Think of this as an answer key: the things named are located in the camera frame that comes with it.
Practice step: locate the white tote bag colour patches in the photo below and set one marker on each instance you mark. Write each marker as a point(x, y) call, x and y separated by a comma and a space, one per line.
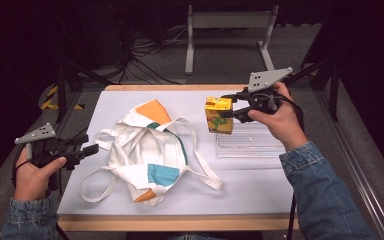
point(140, 146)

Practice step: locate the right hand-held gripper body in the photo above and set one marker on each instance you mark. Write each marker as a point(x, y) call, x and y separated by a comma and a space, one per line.
point(263, 80)

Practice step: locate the black metal stand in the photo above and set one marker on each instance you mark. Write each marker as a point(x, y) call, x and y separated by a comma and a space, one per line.
point(333, 83)

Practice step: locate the clear plastic tray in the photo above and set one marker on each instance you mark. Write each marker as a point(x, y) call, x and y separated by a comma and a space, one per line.
point(250, 143)

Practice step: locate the white metal stand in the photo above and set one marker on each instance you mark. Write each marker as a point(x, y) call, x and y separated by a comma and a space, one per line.
point(230, 20)

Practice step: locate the person's left hand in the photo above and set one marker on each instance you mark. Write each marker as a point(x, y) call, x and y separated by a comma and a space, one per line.
point(31, 181)

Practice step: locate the person's right hand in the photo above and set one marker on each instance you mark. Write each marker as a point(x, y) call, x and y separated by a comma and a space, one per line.
point(285, 125)

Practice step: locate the yellow black hazard tape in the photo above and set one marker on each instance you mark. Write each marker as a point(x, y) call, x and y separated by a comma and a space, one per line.
point(51, 100)

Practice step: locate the black tripod stand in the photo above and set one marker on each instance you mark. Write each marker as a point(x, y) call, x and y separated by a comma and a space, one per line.
point(67, 80)

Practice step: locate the yellow juice carton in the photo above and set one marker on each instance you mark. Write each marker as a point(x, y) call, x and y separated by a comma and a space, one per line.
point(218, 116)

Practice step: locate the wooden table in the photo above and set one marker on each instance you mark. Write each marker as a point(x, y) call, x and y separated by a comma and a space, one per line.
point(180, 222)

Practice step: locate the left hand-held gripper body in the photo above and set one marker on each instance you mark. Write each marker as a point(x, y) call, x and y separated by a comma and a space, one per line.
point(51, 148)

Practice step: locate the aluminium floor rail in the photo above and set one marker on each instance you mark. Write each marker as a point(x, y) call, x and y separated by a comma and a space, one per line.
point(356, 166)

